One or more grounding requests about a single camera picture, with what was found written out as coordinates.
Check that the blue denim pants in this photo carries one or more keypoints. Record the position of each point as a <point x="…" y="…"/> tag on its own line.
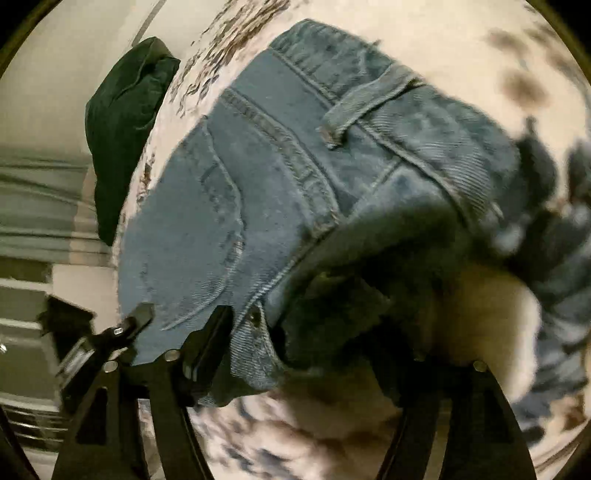
<point x="286" y="184"/>

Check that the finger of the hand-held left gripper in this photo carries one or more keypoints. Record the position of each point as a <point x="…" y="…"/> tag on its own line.
<point x="69" y="323"/>
<point x="134" y="321"/>

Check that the floral blanket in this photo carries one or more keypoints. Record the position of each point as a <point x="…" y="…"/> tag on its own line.
<point x="438" y="37"/>

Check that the dark green blanket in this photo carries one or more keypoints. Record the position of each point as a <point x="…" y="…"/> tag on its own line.
<point x="124" y="138"/>

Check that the grey green curtain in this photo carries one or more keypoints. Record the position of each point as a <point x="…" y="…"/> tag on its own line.
<point x="41" y="207"/>

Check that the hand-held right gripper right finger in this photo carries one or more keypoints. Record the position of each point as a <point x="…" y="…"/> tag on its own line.
<point x="429" y="415"/>

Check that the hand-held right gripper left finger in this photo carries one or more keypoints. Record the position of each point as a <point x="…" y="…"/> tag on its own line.
<point x="210" y="341"/>

